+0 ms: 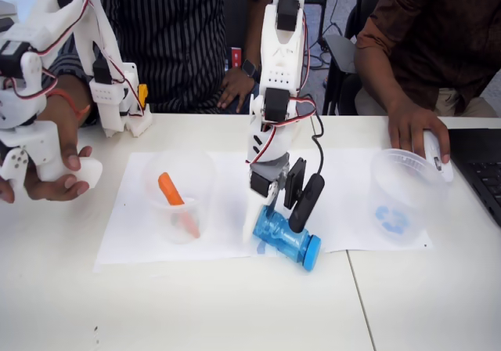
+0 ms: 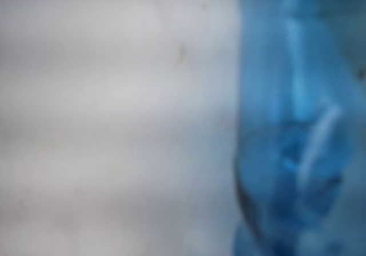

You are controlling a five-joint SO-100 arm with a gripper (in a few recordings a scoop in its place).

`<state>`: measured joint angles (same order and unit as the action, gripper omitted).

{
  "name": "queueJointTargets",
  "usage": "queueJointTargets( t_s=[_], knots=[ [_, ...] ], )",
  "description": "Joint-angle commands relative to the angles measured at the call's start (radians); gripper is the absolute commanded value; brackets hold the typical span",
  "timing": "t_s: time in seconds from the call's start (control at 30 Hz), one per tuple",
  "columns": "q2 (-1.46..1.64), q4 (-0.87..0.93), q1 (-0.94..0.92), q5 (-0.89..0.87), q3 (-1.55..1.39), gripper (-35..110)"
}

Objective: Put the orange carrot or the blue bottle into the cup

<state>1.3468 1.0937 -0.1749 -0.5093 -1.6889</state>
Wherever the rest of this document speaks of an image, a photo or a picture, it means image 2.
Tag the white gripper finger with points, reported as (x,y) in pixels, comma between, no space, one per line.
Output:
(100,110)

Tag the blue plastic bottle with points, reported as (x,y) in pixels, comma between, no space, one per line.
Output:
(300,96)

